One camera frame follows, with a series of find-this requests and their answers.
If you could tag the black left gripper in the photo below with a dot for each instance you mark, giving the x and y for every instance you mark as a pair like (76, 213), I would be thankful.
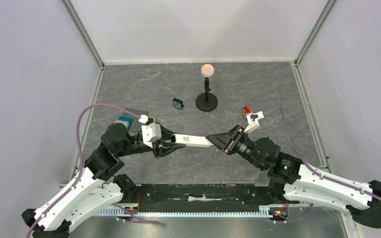
(164, 148)

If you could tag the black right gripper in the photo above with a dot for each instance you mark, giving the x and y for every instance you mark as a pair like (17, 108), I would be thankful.
(230, 140)

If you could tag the white remote control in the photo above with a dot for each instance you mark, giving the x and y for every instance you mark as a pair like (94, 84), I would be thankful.
(191, 140)

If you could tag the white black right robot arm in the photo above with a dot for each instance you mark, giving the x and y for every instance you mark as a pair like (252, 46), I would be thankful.
(295, 181)

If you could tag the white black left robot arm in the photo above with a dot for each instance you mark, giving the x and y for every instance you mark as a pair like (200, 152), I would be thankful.
(97, 183)

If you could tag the grey lego baseplate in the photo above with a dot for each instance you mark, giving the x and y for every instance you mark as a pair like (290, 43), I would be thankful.
(135, 126)

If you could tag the small red toy block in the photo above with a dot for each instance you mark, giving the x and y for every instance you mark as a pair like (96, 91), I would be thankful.
(245, 112)

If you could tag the small black blue block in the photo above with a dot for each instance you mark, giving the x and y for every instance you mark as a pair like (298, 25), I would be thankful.
(178, 104)

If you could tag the blue grey lego brick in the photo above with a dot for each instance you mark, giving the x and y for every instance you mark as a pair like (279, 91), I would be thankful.
(126, 121)

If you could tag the black round stand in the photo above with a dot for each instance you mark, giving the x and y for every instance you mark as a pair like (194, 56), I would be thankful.
(206, 101)

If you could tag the pink ball on stand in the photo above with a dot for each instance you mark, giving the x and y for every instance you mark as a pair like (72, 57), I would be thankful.
(207, 70)

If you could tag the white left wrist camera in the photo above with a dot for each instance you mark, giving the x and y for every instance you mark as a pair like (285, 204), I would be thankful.
(151, 133)

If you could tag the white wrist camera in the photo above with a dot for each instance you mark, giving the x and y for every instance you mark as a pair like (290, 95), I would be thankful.
(151, 133)
(253, 121)

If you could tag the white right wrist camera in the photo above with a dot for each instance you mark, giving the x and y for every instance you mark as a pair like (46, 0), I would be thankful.
(253, 121)

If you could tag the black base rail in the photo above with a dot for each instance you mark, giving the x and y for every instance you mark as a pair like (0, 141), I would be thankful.
(202, 197)

